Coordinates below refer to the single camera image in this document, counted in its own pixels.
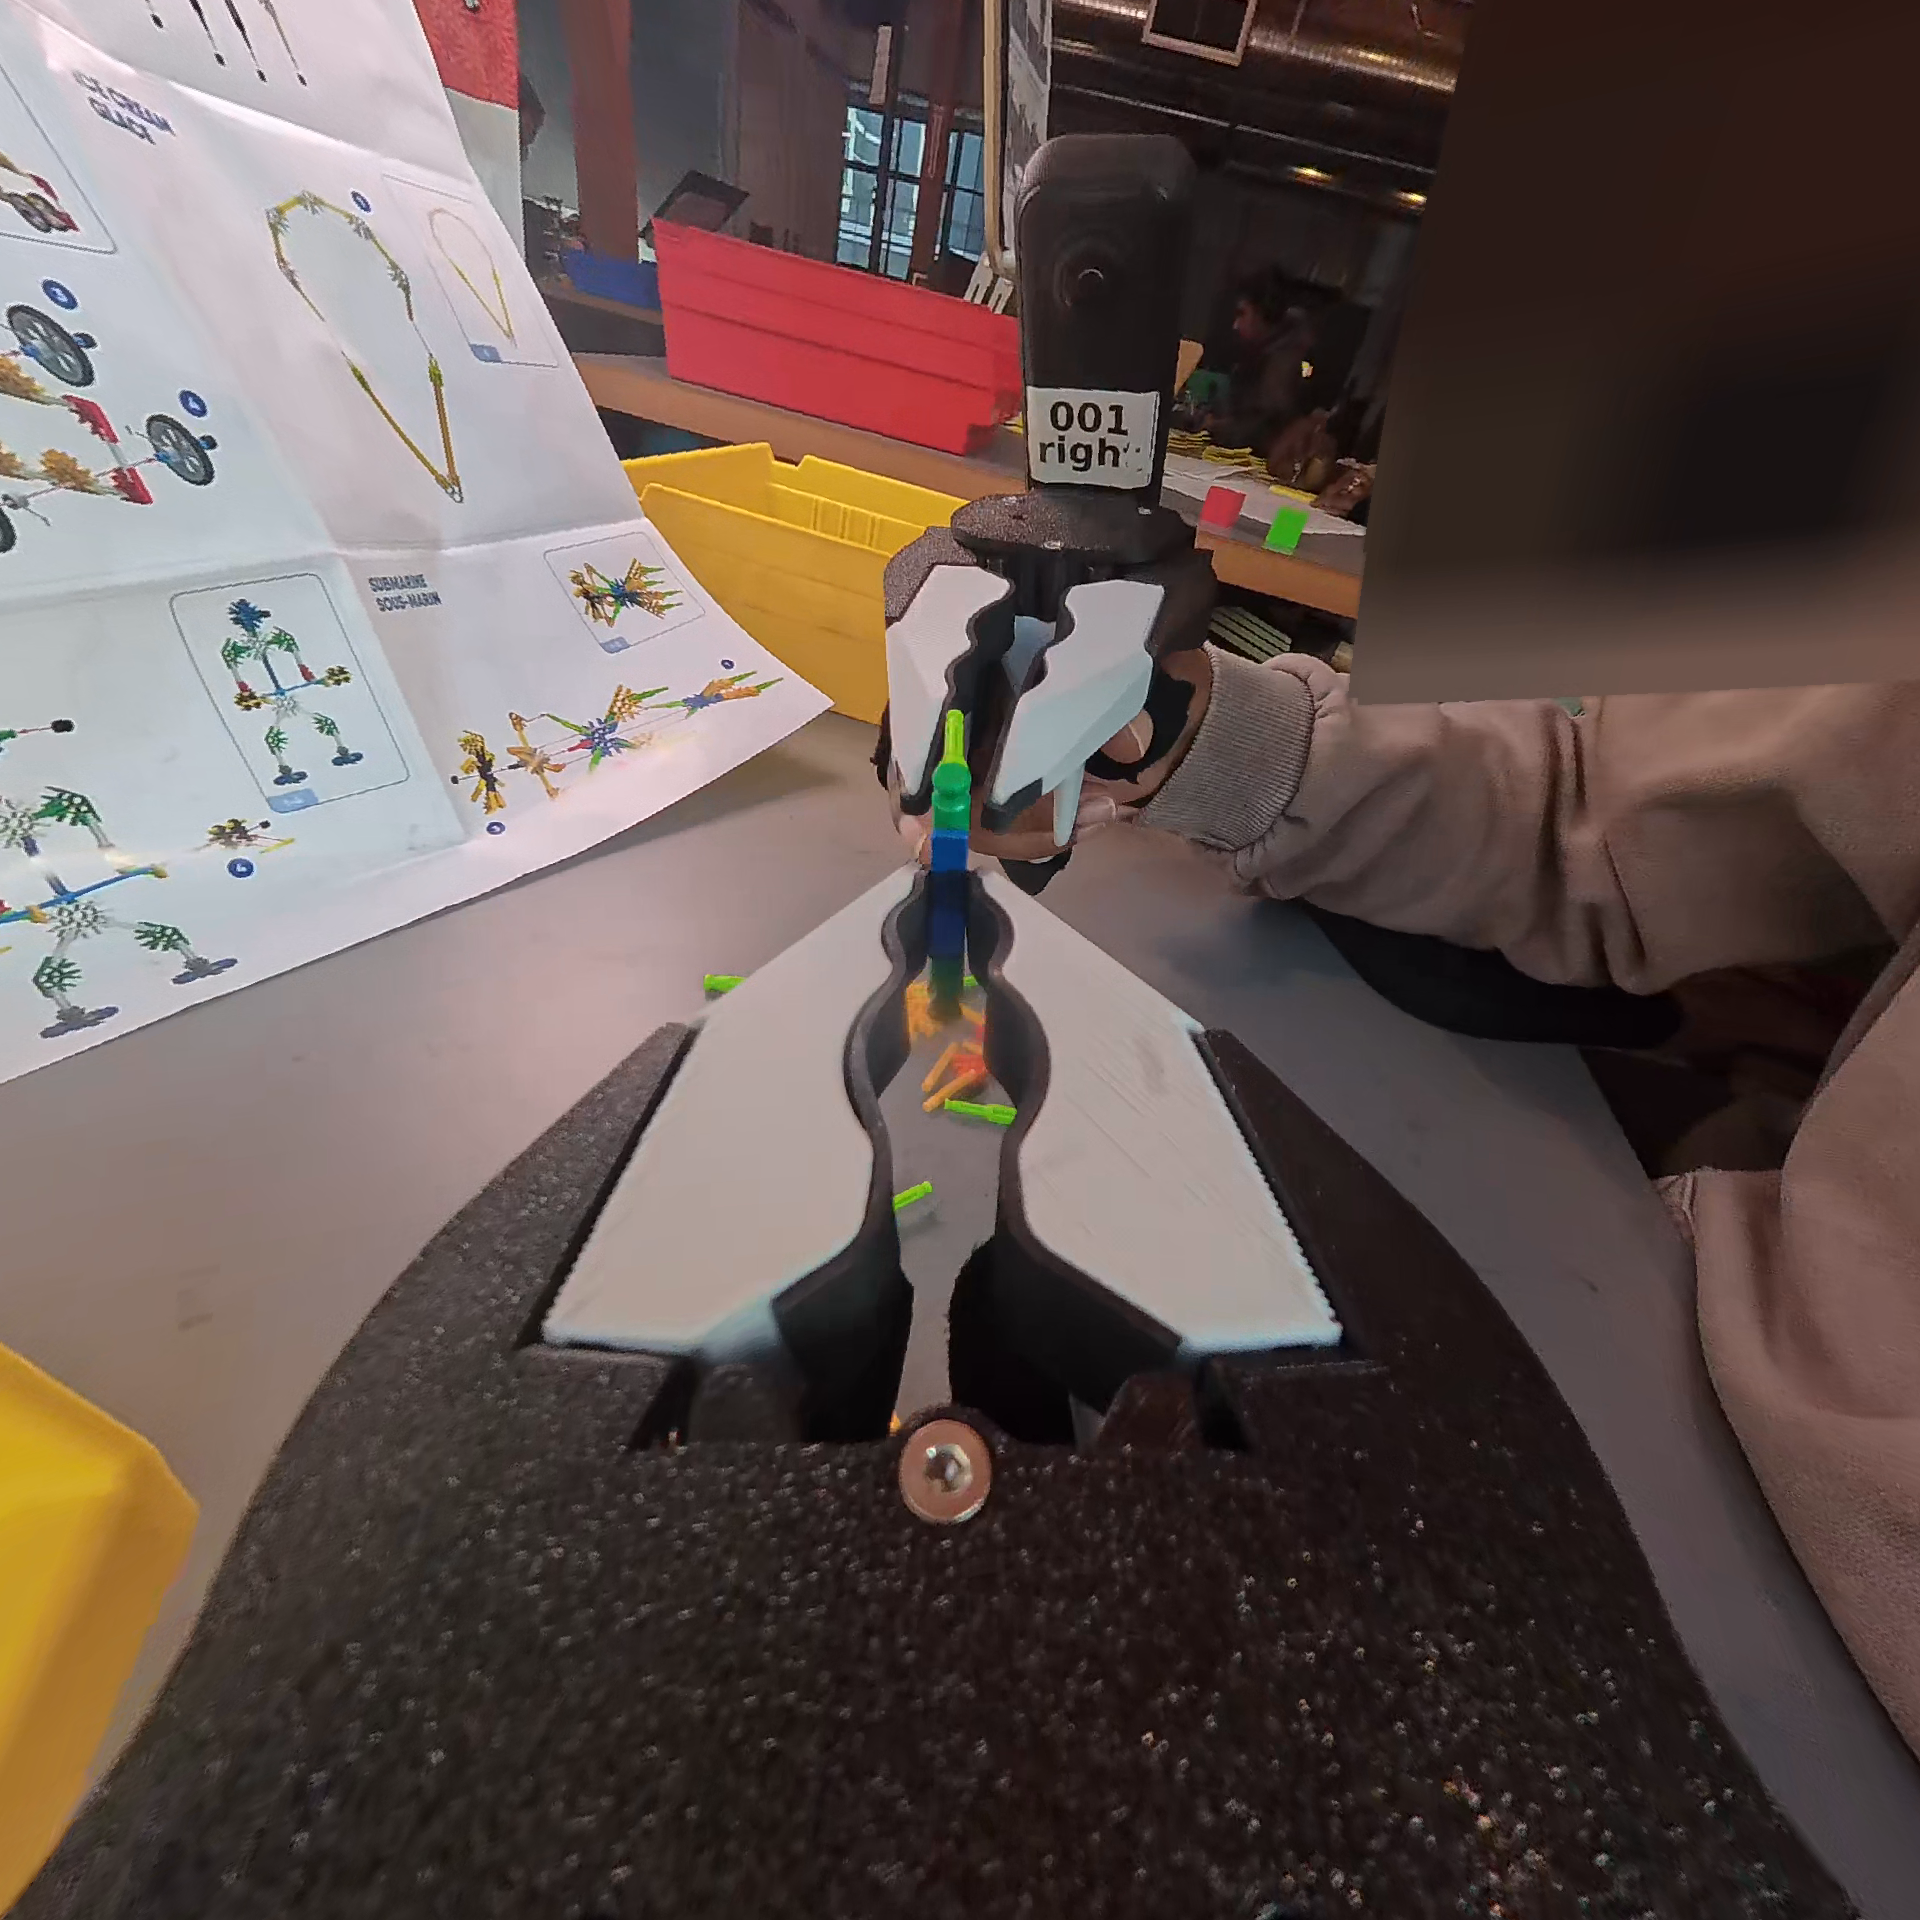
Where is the toy instruction sheet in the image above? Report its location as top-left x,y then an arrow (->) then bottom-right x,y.
0,0 -> 835,1084

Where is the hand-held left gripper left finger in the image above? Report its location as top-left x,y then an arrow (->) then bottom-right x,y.
540,869 -> 922,1443

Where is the wooden background table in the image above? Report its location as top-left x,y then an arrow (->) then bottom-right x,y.
576,353 -> 1370,621

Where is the stack of red bins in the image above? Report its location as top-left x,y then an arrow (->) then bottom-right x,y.
653,218 -> 1026,455

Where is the person's right hand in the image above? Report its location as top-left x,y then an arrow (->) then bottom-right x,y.
973,705 -> 1160,902

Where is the yellow storage bin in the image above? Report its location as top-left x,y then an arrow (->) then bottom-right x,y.
622,442 -> 979,725
0,1338 -> 200,1876

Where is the leaning white board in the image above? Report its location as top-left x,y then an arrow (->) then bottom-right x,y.
982,0 -> 1051,308

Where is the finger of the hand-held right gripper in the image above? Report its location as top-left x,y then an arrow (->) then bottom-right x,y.
982,578 -> 1173,853
884,570 -> 1013,819

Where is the paned window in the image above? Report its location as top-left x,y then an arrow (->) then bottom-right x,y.
841,103 -> 989,292

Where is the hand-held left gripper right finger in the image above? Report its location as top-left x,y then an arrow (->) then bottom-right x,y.
954,869 -> 1342,1430

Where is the wall air vent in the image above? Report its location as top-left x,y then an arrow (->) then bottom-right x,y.
1144,0 -> 1257,65

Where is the grey desk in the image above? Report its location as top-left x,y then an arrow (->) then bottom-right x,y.
0,705 -> 1920,1876

